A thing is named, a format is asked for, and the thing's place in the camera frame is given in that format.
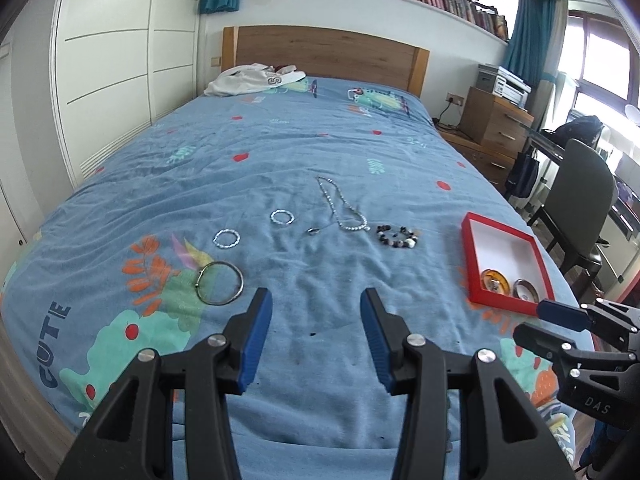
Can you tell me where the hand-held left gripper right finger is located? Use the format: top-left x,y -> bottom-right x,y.
360,287 -> 576,480

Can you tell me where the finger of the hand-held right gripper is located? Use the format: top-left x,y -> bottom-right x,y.
512,323 -> 577,362
536,298 -> 595,333

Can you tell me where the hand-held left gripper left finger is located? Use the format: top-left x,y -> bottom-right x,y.
55,287 -> 275,480

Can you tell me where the large thin silver bangle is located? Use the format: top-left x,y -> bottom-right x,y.
195,261 -> 245,306

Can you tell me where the red jewelry box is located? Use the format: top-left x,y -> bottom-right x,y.
459,211 -> 556,317

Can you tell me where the beaded bracelet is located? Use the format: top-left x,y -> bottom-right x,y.
376,224 -> 420,250

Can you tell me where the silver chain necklace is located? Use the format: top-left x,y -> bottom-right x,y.
316,176 -> 371,233

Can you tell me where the wide silver bangle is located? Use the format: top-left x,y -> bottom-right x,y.
512,279 -> 541,303

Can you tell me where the amber bangle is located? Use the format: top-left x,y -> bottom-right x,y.
480,268 -> 512,294

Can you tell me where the grey chair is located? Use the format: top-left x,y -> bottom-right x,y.
527,138 -> 618,291

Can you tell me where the dark blue hanging bag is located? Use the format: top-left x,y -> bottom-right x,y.
505,147 -> 541,200

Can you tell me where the wooden nightstand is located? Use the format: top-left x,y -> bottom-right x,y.
439,127 -> 518,191

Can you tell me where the black backpack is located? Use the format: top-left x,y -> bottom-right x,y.
552,115 -> 606,148

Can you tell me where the wooden drawer chest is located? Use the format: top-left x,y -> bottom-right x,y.
459,86 -> 535,147

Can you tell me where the white printer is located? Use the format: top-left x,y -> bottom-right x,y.
477,63 -> 532,109

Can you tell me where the white garment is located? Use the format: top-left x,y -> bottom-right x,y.
204,63 -> 307,97

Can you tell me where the window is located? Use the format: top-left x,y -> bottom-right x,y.
555,10 -> 640,111

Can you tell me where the wooden headboard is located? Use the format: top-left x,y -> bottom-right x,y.
222,25 -> 431,96

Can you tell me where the white wardrobe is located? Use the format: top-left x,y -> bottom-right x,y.
0,0 -> 223,261

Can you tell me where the black cable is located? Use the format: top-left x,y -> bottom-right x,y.
432,102 -> 458,128

